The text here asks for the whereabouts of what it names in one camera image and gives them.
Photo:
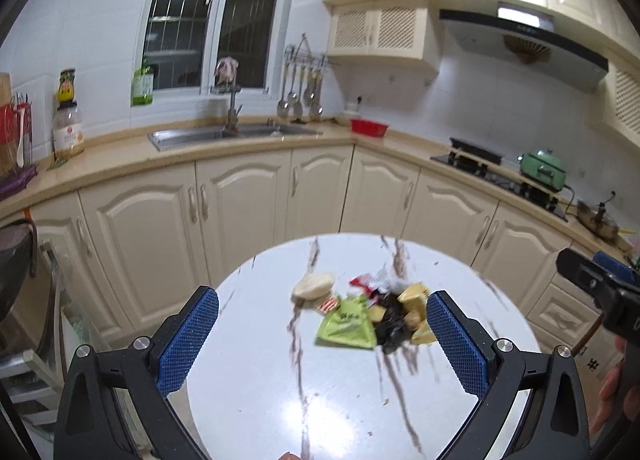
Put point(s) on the person's right hand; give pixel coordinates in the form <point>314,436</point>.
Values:
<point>607,390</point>

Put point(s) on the green electric pot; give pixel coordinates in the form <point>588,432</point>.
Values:
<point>542,170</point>

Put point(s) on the metal faucet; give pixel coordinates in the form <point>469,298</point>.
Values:
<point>232,112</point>

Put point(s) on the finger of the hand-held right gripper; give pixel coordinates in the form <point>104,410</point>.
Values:
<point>612,262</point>
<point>577,270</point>

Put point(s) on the steel spatula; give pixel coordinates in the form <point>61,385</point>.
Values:
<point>298,111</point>

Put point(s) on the black grill pan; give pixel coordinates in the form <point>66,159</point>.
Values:
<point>475,150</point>

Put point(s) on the green dish soap bottle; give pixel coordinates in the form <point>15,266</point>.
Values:
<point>142,85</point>

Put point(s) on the person's left hand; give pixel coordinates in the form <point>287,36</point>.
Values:
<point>289,456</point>

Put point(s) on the steel pot with lid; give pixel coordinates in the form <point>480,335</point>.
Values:
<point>597,222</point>

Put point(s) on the clear plastic jar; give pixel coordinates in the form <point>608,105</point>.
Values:
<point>68,132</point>

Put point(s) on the stainless steel double sink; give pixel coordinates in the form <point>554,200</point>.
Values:
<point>200,136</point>

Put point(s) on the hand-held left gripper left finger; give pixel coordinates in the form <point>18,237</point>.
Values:
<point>187,335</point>

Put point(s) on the white bread bun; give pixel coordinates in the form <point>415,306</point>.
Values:
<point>313,286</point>

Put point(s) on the black glass gas stove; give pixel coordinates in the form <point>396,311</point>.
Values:
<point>505,180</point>

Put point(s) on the yellow wrapper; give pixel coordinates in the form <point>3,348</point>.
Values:
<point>415,291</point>
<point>421,332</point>

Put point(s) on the black range hood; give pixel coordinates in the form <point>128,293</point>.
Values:
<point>540,45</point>

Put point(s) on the green snack packet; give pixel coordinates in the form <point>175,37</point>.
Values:
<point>347,325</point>

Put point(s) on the pink cloth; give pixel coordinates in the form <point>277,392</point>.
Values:
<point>227,70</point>

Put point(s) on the red checkered ketchup packet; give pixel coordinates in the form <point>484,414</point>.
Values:
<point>326,305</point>

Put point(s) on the steel ladle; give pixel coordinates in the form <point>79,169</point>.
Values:
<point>282,109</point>
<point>315,112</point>

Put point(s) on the red utensil holder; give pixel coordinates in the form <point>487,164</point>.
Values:
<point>15,122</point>

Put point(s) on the black plastic bag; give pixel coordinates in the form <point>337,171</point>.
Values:
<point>395,322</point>

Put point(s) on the wall utensil rack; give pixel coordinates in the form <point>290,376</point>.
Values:
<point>310,59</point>

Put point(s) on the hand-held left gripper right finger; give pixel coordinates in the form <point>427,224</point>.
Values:
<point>457,345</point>

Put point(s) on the steel spoon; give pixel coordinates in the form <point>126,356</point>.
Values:
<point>308,95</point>
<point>293,97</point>

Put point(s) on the red plastic basin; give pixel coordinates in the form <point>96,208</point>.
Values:
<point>369,127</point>

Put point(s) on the dark rice cooker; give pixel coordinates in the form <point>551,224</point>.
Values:
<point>15,265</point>

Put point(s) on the cream lower cabinets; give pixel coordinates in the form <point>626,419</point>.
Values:
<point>250,205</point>

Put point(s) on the sliding window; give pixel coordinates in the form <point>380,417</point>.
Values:
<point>200,15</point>

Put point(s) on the dark sauce bottle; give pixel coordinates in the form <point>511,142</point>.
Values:
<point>66,87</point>

